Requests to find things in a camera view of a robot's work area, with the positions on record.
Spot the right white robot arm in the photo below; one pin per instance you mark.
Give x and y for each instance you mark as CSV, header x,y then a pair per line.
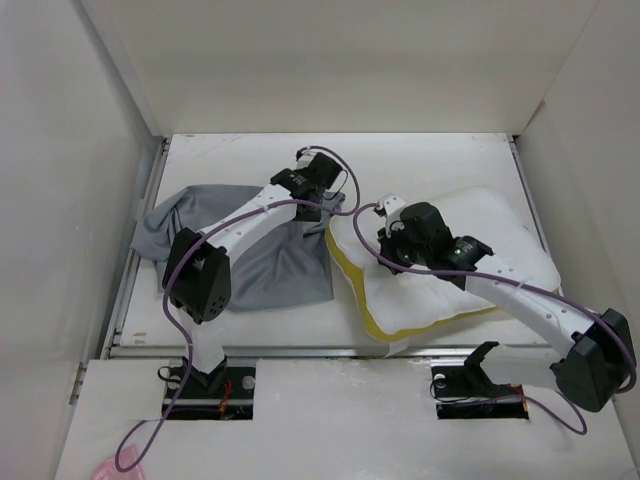
x,y
590,356

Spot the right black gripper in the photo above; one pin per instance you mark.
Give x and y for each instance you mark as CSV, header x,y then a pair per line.
x,y
387,243

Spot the grey pillowcase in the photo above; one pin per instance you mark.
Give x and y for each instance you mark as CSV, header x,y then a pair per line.
x,y
289,267

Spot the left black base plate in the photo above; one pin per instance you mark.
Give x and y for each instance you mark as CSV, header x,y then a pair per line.
x,y
232,400

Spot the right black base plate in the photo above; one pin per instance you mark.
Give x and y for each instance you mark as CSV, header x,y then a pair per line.
x,y
463,393

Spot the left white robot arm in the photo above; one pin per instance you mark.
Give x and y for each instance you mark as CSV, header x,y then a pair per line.
x,y
197,282

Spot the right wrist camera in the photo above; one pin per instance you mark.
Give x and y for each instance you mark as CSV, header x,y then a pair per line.
x,y
389,207

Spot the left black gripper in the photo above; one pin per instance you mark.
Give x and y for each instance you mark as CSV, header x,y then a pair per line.
x,y
312,217

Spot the white foam front board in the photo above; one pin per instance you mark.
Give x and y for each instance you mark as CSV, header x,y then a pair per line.
x,y
334,419

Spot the aluminium front rail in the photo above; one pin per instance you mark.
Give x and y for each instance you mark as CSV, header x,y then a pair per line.
x,y
120,352

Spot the white pillow yellow edge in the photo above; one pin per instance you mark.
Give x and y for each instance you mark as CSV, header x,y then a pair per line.
x,y
425,311

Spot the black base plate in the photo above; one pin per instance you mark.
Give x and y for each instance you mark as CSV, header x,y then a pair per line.
x,y
463,393
232,400

